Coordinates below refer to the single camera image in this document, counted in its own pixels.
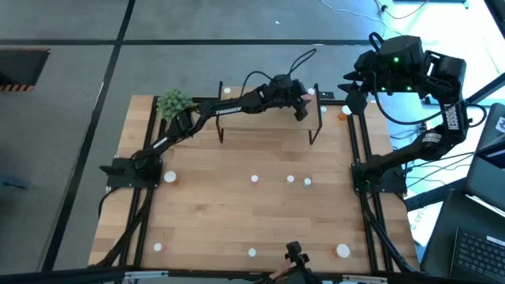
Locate grey laptop with sticker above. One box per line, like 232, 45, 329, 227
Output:
465, 102, 505, 217

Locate black metal desk leg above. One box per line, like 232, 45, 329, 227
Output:
424, 73, 505, 107
405, 179, 470, 212

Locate silver metal bracket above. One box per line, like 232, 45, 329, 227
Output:
341, 274, 389, 284
123, 270, 170, 281

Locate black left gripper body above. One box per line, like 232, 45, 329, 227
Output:
271, 73, 312, 121

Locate black teleoperation handle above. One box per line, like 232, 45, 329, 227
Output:
284, 240, 316, 284

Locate person's hand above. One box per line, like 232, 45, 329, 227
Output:
271, 260, 295, 284

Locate black floor cable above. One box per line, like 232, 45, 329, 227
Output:
372, 0, 431, 21

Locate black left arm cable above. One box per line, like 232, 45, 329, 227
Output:
241, 47, 318, 98

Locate green succulent in patterned pot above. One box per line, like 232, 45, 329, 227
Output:
156, 88, 197, 122

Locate white printed paper sheet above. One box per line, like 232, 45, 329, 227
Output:
408, 204, 435, 248

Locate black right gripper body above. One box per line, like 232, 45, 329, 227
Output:
347, 49, 386, 116

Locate wooden shelf black metal legs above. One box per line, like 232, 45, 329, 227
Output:
215, 80, 324, 146

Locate black laptop with keyboard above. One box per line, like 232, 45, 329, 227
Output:
420, 189, 505, 284

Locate white floor cable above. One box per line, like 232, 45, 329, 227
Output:
320, 0, 395, 36

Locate black aluminium rig frame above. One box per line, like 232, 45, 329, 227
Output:
0, 94, 435, 284

